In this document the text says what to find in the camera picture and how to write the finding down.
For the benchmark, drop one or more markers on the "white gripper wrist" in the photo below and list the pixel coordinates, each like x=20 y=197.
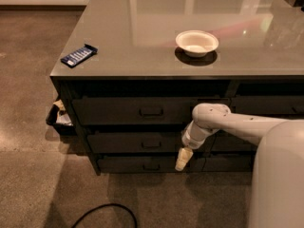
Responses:
x=189 y=142

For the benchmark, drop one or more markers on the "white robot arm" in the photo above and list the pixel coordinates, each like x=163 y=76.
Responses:
x=277 y=189

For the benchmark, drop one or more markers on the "dark grey drawer cabinet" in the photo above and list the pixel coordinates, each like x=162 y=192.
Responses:
x=260 y=53

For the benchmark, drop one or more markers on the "white paper bowl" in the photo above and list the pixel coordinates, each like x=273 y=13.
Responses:
x=196 y=43

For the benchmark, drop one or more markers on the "black bin with trash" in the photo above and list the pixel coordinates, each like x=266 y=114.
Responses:
x=59 y=119

